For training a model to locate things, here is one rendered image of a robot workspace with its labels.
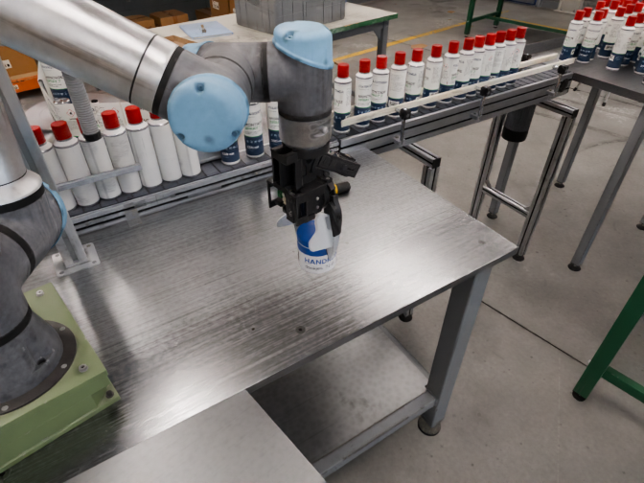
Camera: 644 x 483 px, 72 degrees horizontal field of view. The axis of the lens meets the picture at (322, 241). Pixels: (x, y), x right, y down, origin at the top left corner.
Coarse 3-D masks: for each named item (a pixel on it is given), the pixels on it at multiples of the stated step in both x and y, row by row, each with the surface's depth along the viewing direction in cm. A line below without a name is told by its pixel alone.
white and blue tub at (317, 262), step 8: (304, 224) 79; (312, 224) 79; (304, 232) 77; (312, 232) 77; (304, 240) 75; (304, 248) 76; (304, 256) 77; (312, 256) 76; (320, 256) 76; (304, 264) 79; (312, 264) 78; (320, 264) 78; (328, 264) 78; (312, 272) 79; (320, 272) 79
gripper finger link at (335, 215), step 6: (330, 192) 70; (330, 198) 70; (336, 198) 70; (330, 204) 69; (336, 204) 70; (324, 210) 71; (330, 210) 70; (336, 210) 70; (330, 216) 71; (336, 216) 70; (336, 222) 71; (336, 228) 72; (336, 234) 73
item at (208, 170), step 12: (240, 156) 128; (264, 156) 128; (204, 168) 123; (216, 168) 123; (228, 168) 123; (240, 168) 123; (180, 180) 118; (192, 180) 118; (144, 192) 113; (156, 192) 114; (96, 204) 109; (108, 204) 109; (72, 216) 105
